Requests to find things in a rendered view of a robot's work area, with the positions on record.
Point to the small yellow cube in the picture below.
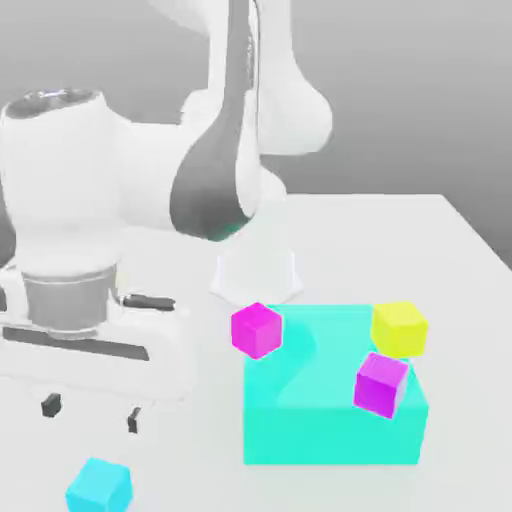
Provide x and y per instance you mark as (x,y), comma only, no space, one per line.
(400,330)

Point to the large turquoise box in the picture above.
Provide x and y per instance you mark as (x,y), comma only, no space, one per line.
(328,432)

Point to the small magenta cube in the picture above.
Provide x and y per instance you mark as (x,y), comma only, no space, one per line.
(256,330)

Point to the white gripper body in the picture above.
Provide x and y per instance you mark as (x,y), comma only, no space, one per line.
(160,360)

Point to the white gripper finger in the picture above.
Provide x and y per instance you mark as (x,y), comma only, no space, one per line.
(134,420)
(51,404)

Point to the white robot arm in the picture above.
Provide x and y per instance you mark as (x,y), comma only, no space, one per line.
(60,180)

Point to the small cyan cube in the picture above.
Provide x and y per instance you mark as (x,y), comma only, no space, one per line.
(98,486)

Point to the small purple cube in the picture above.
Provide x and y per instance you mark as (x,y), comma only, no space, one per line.
(378,386)

